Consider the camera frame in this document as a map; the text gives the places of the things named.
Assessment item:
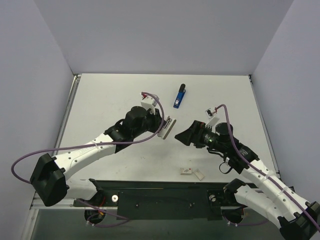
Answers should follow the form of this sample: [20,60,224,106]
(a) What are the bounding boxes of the blue and black stapler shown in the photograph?
[173,83,186,109]

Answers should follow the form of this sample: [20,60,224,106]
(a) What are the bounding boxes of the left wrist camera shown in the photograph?
[140,93,159,111]

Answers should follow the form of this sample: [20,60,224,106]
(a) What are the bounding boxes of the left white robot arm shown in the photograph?
[30,106,168,207]

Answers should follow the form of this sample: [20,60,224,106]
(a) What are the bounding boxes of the small staple box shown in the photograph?
[180,167,193,175]

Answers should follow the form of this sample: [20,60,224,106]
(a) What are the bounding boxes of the white stapler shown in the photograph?
[157,115,177,140]

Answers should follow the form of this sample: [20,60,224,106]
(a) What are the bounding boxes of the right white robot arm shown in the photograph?
[175,120,320,240]

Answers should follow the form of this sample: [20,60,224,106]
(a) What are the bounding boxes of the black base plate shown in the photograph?
[81,180,244,221]

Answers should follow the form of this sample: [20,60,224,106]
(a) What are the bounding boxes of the purple cable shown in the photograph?
[214,103,318,233]
[10,91,166,186]

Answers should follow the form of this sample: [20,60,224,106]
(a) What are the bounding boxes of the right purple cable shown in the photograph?
[214,103,318,233]

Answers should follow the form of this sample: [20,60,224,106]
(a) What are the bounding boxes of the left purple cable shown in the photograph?
[10,91,166,186]

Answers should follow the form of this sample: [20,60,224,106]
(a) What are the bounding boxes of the aluminium frame rail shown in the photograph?
[29,74,82,207]

